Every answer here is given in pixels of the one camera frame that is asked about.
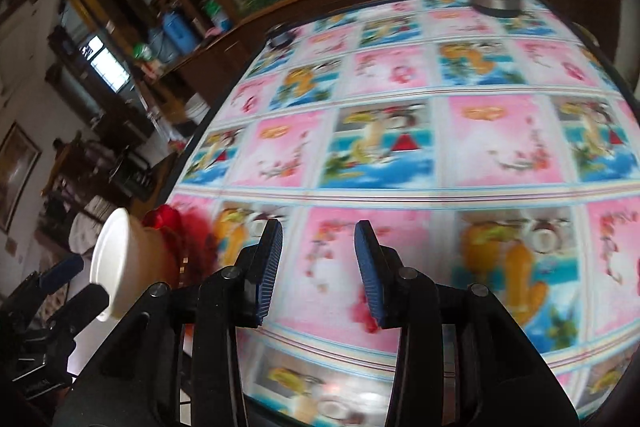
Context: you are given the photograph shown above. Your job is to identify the large red plastic plate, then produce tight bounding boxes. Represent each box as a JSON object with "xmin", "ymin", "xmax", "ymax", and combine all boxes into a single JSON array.
[{"xmin": 142, "ymin": 202, "xmax": 218, "ymax": 287}]

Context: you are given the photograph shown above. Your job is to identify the white paper bowl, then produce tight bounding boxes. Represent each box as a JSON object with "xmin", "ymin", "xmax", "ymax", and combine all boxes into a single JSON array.
[{"xmin": 89, "ymin": 208, "xmax": 179, "ymax": 322}]

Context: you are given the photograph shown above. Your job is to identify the chair with striped cushion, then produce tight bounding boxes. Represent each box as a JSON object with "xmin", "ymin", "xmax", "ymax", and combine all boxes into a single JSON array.
[{"xmin": 41, "ymin": 131, "xmax": 122, "ymax": 255}]

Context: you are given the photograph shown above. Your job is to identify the seated person in background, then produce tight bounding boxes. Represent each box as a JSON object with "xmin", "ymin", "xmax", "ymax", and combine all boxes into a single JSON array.
[{"xmin": 52, "ymin": 138, "xmax": 70, "ymax": 161}]

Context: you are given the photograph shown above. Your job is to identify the white plastic bucket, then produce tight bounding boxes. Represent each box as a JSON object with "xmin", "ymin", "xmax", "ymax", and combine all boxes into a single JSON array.
[{"xmin": 184, "ymin": 93, "xmax": 209, "ymax": 126}]

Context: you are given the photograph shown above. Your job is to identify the floral tablecloth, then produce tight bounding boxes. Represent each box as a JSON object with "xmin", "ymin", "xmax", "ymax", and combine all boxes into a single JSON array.
[{"xmin": 168, "ymin": 0, "xmax": 639, "ymax": 426}]

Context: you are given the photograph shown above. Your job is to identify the grey thermos jug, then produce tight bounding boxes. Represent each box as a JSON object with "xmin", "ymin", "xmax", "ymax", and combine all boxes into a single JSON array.
[{"xmin": 148, "ymin": 27, "xmax": 180, "ymax": 65}]

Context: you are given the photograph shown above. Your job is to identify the small black device on table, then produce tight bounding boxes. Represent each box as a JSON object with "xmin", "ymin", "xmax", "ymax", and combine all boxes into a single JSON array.
[{"xmin": 266, "ymin": 25, "xmax": 297, "ymax": 50}]

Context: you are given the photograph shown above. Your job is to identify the blue thermos jug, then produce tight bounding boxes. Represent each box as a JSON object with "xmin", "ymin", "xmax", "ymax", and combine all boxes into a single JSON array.
[{"xmin": 162, "ymin": 11, "xmax": 200, "ymax": 55}]

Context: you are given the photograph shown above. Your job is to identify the framed wall painting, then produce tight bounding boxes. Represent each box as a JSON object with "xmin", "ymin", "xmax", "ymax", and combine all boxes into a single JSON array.
[{"xmin": 0, "ymin": 122, "xmax": 41, "ymax": 234}]

